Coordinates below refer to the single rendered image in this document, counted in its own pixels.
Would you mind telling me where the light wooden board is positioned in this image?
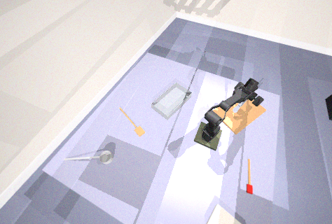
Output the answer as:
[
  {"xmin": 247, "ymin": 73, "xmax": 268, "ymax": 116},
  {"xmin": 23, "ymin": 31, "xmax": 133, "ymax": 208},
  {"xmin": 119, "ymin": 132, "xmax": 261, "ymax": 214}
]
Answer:
[{"xmin": 213, "ymin": 99, "xmax": 266, "ymax": 134}]

